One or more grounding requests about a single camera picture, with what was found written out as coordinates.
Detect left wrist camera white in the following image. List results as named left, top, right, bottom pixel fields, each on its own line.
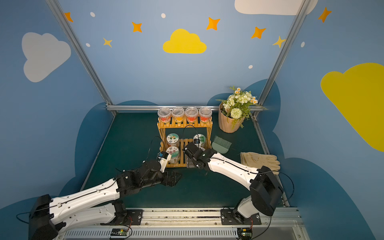
left=158, top=152, right=172, bottom=173

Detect left aluminium frame post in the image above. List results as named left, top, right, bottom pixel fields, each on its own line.
left=46, top=0, right=113, bottom=109

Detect green circuit board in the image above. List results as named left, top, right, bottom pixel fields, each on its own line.
left=111, top=228, right=129, bottom=238
left=237, top=228, right=253, bottom=240

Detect large jar purple flower lid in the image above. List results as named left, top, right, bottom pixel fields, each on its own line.
left=166, top=146, right=180, bottom=164

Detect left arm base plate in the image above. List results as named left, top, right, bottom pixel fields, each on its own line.
left=100, top=210, right=143, bottom=227

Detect right green circuit board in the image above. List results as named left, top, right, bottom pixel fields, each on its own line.
left=237, top=228, right=253, bottom=240

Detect pink ribbed flower pot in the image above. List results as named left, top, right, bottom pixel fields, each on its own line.
left=219, top=103, right=245, bottom=134

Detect large jar red strawberry lid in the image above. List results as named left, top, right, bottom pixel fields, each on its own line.
left=186, top=158, right=196, bottom=168

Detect large jar orange flower lid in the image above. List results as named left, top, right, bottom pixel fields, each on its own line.
left=166, top=133, right=180, bottom=147

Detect beige work gloves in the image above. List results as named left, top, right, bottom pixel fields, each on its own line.
left=240, top=152, right=281, bottom=175

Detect white green artificial flowers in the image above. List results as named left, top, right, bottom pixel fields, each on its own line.
left=218, top=86, right=266, bottom=130

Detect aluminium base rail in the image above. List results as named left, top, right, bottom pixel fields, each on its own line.
left=56, top=207, right=310, bottom=240

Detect rear aluminium crossbar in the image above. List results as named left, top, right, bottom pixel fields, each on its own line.
left=106, top=104, right=266, bottom=112

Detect aluminium frame post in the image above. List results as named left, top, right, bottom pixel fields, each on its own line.
left=46, top=0, right=113, bottom=109
left=259, top=0, right=312, bottom=106

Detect right aluminium frame post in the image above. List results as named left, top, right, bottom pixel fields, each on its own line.
left=259, top=0, right=312, bottom=106

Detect left green circuit board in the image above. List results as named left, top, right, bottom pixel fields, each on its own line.
left=111, top=228, right=129, bottom=238

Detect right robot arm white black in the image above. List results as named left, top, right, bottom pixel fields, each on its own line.
left=183, top=143, right=284, bottom=219

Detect large jar green leaf lid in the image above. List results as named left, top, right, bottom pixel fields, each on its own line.
left=193, top=134, right=207, bottom=149

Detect small clear jar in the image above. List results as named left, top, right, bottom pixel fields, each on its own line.
left=172, top=107, right=185, bottom=123
left=199, top=107, right=212, bottom=123
left=158, top=107, right=172, bottom=124
left=185, top=107, right=199, bottom=124

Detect bamboo two-tier shelf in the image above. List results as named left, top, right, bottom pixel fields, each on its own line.
left=157, top=116, right=213, bottom=169

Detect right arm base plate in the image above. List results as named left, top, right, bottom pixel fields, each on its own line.
left=220, top=208, right=262, bottom=226

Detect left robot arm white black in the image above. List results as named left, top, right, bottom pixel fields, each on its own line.
left=28, top=161, right=182, bottom=240

